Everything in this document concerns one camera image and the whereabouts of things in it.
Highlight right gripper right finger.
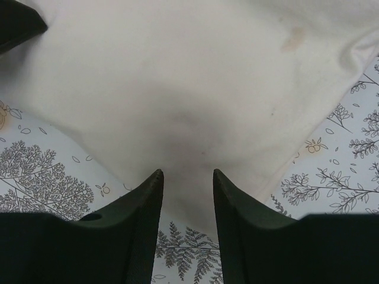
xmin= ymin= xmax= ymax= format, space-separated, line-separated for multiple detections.
xmin=213 ymin=170 xmax=378 ymax=283

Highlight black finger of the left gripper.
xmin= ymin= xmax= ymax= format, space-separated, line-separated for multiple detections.
xmin=1 ymin=0 xmax=48 ymax=55

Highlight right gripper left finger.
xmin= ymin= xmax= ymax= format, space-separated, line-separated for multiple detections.
xmin=1 ymin=170 xmax=164 ymax=283

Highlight cream white t-shirt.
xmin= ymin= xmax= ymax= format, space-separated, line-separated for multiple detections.
xmin=1 ymin=1 xmax=378 ymax=235

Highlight floral table mat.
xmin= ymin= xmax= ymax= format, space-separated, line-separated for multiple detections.
xmin=1 ymin=62 xmax=378 ymax=283

